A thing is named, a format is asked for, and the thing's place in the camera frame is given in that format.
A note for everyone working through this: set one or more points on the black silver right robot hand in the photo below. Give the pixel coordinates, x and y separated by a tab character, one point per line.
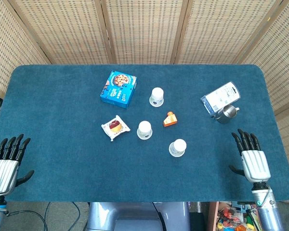
255	166

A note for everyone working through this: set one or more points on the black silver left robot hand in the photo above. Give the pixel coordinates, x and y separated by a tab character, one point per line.
4	175

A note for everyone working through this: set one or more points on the white paper cup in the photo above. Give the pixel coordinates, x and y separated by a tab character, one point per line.
178	147
157	96
144	130

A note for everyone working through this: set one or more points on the crate of colourful toys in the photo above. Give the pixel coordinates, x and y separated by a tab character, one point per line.
231	216

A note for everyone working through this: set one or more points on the steel milk pitcher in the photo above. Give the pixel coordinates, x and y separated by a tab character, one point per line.
227	114

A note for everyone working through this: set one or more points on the blue table mat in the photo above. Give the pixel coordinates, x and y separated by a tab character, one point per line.
74	156

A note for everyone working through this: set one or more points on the clear blister pack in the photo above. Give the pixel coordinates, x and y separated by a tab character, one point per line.
219	96

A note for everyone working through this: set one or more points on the orange plastic block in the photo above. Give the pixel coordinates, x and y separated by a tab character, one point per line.
169	121

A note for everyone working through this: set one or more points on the woven folding screen panel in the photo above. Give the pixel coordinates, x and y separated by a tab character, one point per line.
279	60
62	31
144	31
4	48
219	31

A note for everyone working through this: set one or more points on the packaged pastry snack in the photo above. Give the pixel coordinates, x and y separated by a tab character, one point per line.
115	127

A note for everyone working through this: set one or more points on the blue-grey robot torso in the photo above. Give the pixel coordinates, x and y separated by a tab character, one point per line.
135	216

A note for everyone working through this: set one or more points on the blue cookie box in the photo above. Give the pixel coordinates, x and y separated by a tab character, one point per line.
118	89

